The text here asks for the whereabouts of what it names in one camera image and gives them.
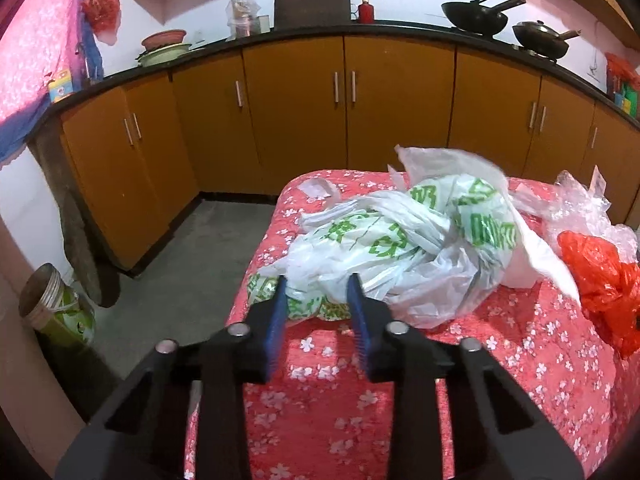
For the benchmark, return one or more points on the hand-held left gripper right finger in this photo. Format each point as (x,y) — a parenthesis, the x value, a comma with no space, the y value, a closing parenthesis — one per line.
(360,332)

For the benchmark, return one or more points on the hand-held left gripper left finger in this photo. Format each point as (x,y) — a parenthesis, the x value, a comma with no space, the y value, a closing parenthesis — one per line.
(277,332)

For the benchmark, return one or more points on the white green printed plastic bag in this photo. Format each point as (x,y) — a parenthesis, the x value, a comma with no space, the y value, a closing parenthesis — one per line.
(380,245)

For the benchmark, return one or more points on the small clear plastic wrapper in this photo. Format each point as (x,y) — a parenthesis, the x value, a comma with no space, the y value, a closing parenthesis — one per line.
(320,188)

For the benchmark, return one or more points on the clear plastic bag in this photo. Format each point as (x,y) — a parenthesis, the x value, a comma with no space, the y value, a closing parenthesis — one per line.
(585,205)
(530,193)

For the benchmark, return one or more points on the red plastic bag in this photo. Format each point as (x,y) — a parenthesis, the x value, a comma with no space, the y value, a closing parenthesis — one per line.
(600,280)
(101,10)

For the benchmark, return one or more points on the red floral tablecloth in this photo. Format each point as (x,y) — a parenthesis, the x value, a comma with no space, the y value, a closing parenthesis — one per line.
(525,360)

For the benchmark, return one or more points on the green and white bucket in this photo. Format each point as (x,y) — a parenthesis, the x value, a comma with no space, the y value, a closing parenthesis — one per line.
(65,315)

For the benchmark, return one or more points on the wooden kitchen base cabinets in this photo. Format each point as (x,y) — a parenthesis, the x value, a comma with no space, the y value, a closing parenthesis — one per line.
(290,110)

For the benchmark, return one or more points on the round wooden chopping block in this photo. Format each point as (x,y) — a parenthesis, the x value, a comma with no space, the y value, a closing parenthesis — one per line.
(80,220)

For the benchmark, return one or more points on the red basin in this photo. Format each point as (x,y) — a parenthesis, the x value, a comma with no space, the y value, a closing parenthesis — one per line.
(164,39)

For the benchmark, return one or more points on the jars in clear bag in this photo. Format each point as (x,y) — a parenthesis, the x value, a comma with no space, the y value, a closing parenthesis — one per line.
(244,17)

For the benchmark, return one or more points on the red bottle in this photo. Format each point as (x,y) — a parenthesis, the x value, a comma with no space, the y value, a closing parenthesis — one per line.
(366,10)

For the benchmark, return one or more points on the dark cutting board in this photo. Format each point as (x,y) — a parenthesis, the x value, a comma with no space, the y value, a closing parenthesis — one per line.
(311,7)

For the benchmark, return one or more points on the yellow and blue box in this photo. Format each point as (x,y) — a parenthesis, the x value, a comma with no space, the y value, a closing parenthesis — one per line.
(60,87)

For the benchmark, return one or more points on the open black wok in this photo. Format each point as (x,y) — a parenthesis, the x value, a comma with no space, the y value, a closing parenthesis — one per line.
(475,16)

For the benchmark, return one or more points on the black wok with lid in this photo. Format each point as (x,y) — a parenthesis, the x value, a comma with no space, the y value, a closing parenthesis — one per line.
(542,40)

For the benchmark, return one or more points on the green box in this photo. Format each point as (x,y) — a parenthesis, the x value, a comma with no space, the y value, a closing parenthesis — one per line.
(627,99)

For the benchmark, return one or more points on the hanging red plastic bag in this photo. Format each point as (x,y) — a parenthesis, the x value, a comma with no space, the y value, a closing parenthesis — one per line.
(101,10)

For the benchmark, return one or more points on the red bag over bottles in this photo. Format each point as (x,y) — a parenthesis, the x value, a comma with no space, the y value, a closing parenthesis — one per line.
(622,70)

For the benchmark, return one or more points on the pink curtain with blue border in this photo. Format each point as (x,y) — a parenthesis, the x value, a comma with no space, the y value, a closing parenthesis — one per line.
(35,50)

